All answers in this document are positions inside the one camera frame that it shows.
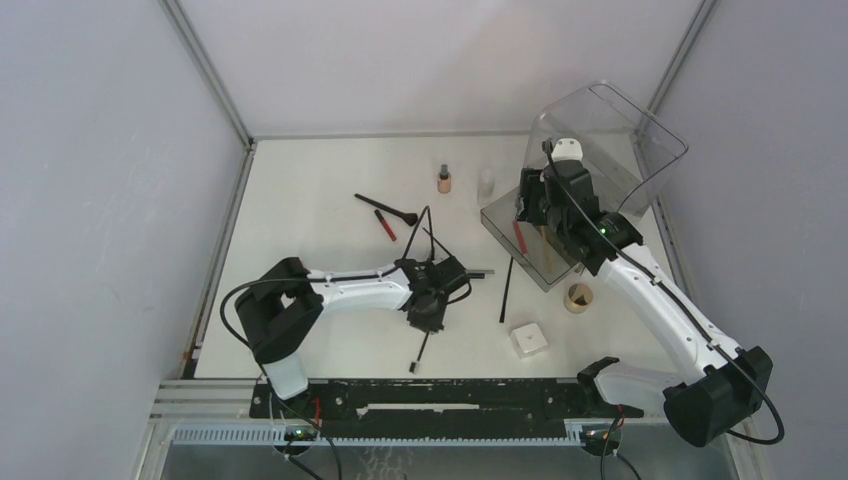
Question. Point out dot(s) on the silver and red lip pencils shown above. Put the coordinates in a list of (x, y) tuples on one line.
[(479, 273)]

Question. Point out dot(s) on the gold eyebrow pencil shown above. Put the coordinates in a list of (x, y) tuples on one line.
[(546, 249)]

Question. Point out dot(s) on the red lip gloss black cap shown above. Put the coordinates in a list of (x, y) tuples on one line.
[(385, 225)]

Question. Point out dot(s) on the red lip gloss silver cap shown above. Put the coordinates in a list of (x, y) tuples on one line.
[(520, 238)]

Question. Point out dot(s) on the black powder brush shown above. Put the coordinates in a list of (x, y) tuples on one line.
[(411, 219)]

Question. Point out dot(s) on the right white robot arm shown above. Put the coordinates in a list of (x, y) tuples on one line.
[(715, 383)]

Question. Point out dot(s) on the gold round jar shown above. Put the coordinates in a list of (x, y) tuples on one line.
[(578, 297)]

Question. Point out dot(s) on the black makeup brush right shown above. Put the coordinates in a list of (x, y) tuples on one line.
[(506, 289)]

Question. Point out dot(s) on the black makeup brush front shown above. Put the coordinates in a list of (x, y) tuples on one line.
[(415, 363)]

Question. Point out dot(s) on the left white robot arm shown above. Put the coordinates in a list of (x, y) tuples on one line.
[(277, 311)]

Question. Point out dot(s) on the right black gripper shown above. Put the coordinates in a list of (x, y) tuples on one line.
[(531, 185)]

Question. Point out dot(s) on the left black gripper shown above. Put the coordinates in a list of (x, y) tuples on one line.
[(428, 323)]

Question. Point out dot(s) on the foundation bottle with pump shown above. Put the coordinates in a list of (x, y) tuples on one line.
[(444, 180)]

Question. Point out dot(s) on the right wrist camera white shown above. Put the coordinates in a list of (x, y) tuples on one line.
[(567, 149)]

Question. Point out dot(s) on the black makeup brush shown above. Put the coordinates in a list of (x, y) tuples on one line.
[(506, 289), (415, 363)]

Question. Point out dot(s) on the clear acrylic organizer box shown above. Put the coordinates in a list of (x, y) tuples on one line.
[(595, 163)]

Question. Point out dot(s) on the white cube box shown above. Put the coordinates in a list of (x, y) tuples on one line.
[(528, 340)]

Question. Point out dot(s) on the clear plastic bottle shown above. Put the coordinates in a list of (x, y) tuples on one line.
[(485, 186)]

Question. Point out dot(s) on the black mounting rail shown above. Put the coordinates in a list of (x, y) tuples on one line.
[(439, 409)]

